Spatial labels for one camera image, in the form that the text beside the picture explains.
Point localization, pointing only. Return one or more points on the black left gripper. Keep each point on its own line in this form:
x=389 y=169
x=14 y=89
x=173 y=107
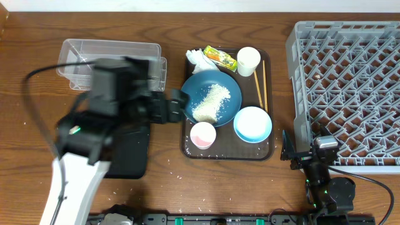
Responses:
x=153 y=102

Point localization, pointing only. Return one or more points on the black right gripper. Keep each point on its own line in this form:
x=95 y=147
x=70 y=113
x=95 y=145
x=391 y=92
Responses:
x=302 y=158

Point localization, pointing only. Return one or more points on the dark blue plate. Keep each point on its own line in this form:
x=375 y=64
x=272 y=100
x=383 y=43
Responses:
x=197 y=86

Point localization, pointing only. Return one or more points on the pink cup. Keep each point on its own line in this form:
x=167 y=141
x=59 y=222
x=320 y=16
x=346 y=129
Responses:
x=203 y=135

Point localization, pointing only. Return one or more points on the light blue bowl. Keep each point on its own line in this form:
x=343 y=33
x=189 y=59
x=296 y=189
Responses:
x=253 y=125

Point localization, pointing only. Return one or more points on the cream white cup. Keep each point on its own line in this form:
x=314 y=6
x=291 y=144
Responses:
x=248 y=59

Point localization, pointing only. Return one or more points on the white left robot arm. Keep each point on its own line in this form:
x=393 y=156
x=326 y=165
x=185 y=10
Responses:
x=74 y=185

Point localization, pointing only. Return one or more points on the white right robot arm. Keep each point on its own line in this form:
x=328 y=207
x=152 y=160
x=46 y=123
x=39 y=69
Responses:
x=331 y=197

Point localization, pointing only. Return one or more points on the grey dishwasher rack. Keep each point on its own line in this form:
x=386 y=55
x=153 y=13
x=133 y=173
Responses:
x=345 y=78

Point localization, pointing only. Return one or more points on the pile of white rice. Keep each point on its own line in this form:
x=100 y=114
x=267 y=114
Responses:
x=208 y=109

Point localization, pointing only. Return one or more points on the crumpled white tissue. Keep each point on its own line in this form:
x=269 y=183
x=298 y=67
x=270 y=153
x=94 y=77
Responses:
x=200 y=61

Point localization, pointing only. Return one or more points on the right wooden chopstick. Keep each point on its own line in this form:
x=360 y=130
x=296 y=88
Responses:
x=265 y=86

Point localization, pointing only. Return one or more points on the wooden chopstick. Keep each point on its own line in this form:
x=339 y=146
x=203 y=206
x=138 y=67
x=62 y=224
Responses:
x=265 y=86
x=258 y=90

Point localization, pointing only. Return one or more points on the dark brown serving tray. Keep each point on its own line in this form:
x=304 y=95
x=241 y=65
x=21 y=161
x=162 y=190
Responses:
x=228 y=146

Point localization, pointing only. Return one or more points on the black flat bin tray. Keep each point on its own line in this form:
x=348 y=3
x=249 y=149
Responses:
x=130 y=156

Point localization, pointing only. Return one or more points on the yellow green snack wrapper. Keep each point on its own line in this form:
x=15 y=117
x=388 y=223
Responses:
x=221 y=58

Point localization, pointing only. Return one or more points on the left wooden chopstick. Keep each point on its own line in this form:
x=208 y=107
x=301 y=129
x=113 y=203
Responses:
x=258 y=90

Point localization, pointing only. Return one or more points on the clear plastic bin lid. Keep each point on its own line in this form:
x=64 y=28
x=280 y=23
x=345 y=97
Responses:
x=156 y=83

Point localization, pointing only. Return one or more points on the clear plastic bin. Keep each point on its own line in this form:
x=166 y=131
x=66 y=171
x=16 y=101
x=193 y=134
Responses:
x=85 y=50

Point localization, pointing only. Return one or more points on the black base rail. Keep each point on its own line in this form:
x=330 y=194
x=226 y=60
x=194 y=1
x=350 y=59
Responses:
x=122 y=214

